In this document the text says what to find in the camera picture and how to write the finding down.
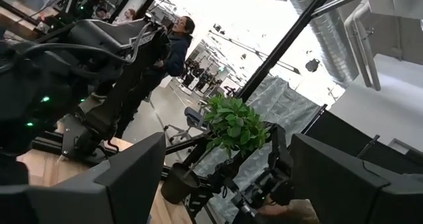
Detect black camera stand mount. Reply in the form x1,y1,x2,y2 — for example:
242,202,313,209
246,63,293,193
211,124,297,224

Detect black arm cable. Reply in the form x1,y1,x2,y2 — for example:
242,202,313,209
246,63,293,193
18,21,153,66

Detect black frame post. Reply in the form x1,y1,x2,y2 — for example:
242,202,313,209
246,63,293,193
235,0,339,103

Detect black plant pot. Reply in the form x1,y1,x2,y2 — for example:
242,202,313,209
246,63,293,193
160,161,202,205

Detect black frame strut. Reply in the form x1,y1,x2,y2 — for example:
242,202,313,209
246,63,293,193
164,131,213,156

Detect silver ventilation duct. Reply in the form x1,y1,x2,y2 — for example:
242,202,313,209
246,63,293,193
282,0,360,87

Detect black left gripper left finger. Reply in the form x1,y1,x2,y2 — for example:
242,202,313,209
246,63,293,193
0,131,167,224

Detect office chair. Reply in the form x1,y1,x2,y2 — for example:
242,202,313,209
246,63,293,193
163,106,208,144

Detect white ceiling pipe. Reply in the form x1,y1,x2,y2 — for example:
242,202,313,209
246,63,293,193
343,0,383,92

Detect person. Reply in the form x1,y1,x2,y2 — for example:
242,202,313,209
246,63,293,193
114,7,137,25
114,15,196,139

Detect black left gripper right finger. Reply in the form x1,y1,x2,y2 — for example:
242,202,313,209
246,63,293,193
289,133,423,224

